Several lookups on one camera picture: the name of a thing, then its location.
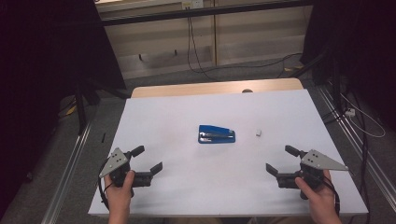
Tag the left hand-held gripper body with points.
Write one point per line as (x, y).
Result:
(115, 161)

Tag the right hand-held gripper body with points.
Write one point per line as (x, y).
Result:
(316, 161)

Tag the small white staple strip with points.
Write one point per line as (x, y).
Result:
(258, 132)

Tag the blue stapler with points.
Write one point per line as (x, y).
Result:
(216, 139)

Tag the person's left hand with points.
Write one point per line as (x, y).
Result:
(120, 197)

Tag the person's right hand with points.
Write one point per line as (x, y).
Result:
(322, 200)

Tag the white power plug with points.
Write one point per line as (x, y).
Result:
(350, 112)

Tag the black metal stand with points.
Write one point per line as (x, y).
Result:
(311, 63)
(81, 109)

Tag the dark round table grommet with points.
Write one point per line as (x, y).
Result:
(247, 90)

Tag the black curtain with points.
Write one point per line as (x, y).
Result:
(37, 77)
(358, 53)

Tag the beige cabinet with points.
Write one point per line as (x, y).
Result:
(249, 40)

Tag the aluminium floor rail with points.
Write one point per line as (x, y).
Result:
(351, 137)
(67, 174)

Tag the white wall socket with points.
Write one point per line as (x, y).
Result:
(193, 4)

